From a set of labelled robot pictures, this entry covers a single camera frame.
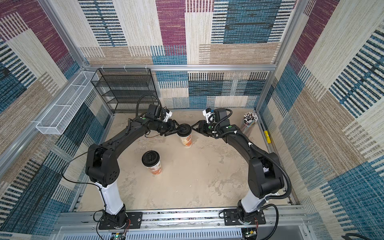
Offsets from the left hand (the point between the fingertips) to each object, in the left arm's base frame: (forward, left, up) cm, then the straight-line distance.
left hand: (180, 129), depth 88 cm
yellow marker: (+7, -60, -20) cm, 63 cm away
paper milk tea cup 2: (-3, -4, -8) cm, 9 cm away
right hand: (-2, -9, +2) cm, 9 cm away
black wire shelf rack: (+35, +41, +2) cm, 54 cm away
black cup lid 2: (-1, -2, 0) cm, 2 cm away
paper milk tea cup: (-21, +12, -8) cm, 25 cm away
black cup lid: (-19, +14, +1) cm, 23 cm away
